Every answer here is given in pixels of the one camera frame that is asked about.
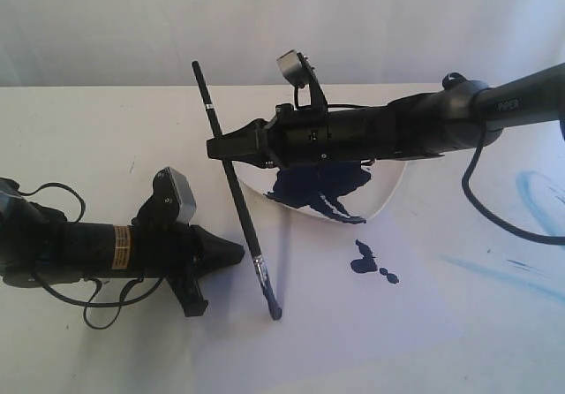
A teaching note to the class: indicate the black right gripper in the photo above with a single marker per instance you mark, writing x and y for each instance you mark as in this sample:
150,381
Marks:
300,137

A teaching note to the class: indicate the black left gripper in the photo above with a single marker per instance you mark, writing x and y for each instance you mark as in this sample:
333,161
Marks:
177,254

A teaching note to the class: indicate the black paintbrush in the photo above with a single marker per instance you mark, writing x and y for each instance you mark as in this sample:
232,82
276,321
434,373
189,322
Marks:
243,213

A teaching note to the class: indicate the white paper sheet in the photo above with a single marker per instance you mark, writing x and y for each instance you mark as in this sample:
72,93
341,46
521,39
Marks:
397,294

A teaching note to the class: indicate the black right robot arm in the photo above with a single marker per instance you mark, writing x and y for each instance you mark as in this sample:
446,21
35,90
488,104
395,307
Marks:
462,115

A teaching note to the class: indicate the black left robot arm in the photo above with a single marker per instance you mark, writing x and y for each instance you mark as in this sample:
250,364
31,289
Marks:
40,248

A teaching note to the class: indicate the white square plate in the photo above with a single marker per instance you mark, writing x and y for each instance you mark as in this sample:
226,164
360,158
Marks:
341,192

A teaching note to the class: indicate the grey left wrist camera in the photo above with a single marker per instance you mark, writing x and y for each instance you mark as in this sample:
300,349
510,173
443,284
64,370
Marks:
173,199

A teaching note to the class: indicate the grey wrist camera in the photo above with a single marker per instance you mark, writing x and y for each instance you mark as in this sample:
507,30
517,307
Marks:
173,199
295,69

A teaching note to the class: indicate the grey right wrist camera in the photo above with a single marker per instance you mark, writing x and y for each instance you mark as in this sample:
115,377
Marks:
295,69

